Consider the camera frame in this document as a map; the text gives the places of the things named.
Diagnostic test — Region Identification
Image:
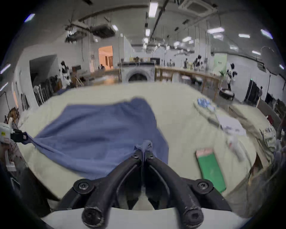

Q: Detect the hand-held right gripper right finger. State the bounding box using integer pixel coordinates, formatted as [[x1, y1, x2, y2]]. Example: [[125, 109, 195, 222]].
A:
[[144, 149, 233, 227]]

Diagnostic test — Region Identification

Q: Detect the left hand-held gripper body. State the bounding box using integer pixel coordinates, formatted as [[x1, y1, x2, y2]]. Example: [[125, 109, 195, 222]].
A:
[[0, 122, 24, 144]]

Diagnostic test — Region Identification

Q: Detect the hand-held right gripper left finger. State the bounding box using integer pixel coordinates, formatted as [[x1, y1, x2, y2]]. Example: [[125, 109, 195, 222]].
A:
[[57, 149, 143, 228]]

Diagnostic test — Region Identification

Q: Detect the blue garment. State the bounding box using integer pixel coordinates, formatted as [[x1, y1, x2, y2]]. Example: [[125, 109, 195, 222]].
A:
[[26, 97, 169, 180]]

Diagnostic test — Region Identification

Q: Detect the white standing fan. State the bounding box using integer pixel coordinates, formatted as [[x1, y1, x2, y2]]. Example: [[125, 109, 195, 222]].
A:
[[33, 86, 45, 106]]

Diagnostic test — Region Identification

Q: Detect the green card with pink end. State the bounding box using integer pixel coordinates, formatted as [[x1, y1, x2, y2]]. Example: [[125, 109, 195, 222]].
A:
[[195, 148, 227, 193]]

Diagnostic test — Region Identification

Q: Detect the bed with beige sheet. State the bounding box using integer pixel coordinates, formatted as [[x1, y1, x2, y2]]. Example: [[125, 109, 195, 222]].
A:
[[17, 82, 269, 216]]

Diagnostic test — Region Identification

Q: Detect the white humanoid robot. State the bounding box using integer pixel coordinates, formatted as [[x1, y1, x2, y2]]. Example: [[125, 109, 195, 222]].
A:
[[59, 60, 72, 90]]

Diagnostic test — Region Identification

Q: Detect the small white object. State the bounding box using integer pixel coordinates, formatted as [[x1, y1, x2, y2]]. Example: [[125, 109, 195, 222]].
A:
[[225, 134, 245, 162]]

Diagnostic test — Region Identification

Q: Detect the small pale blue bundle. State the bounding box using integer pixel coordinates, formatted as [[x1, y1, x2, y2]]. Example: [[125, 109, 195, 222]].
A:
[[197, 97, 217, 111]]

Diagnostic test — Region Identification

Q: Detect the white paper sheet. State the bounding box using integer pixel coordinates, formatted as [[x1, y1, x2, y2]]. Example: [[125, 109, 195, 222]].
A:
[[216, 114, 247, 136]]

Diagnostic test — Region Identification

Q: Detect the long wooden table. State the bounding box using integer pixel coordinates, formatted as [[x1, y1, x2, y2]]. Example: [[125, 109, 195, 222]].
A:
[[155, 65, 222, 95]]

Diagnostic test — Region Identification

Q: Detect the white washing machine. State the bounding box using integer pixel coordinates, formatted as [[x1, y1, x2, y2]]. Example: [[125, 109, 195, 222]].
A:
[[120, 62, 156, 83]]

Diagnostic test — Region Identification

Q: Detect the beige printed pillow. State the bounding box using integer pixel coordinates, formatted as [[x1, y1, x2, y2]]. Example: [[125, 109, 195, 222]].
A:
[[230, 104, 279, 162]]

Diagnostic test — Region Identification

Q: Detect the black and white wheeled robot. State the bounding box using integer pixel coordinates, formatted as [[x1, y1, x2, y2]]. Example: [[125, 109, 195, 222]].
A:
[[219, 63, 235, 100]]

